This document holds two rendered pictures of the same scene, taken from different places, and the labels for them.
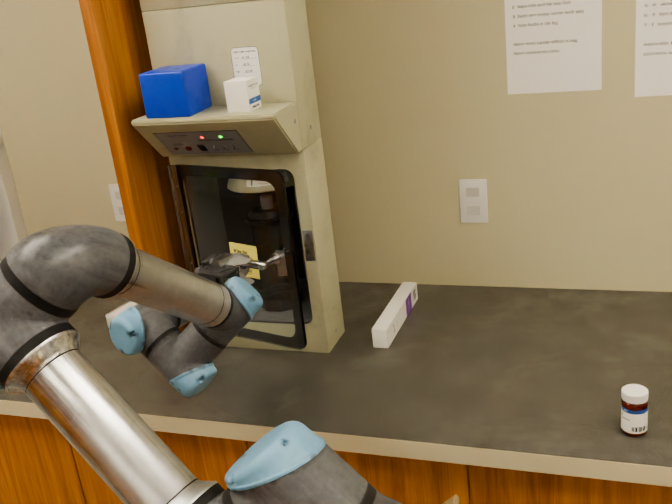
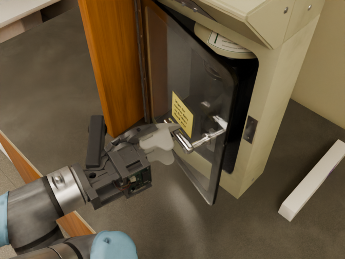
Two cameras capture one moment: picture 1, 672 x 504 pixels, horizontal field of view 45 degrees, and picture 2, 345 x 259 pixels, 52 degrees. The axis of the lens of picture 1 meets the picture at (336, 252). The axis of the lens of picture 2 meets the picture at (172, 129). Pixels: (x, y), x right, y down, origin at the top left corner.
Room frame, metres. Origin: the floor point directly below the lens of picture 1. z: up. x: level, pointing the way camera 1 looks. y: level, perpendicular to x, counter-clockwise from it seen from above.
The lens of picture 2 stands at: (1.17, 0.03, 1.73)
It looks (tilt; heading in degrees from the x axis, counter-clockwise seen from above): 50 degrees down; 22
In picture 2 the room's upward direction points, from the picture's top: straight up
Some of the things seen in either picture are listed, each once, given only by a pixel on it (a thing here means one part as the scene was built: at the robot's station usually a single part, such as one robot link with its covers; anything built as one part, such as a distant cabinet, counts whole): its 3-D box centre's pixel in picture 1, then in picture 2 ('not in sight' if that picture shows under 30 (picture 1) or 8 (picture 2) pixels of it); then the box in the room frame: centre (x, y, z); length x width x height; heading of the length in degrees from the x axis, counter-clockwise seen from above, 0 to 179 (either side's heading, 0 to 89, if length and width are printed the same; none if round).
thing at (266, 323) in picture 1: (238, 256); (178, 107); (1.64, 0.21, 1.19); 0.30 x 0.01 x 0.40; 54
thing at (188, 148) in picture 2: (255, 261); (186, 132); (1.57, 0.17, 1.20); 0.10 x 0.05 x 0.03; 54
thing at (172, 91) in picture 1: (176, 90); not in sight; (1.66, 0.28, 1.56); 0.10 x 0.10 x 0.09; 68
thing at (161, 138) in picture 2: (239, 260); (163, 138); (1.53, 0.20, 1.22); 0.09 x 0.06 x 0.03; 144
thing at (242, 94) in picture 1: (242, 94); not in sight; (1.60, 0.15, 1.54); 0.05 x 0.05 x 0.06; 66
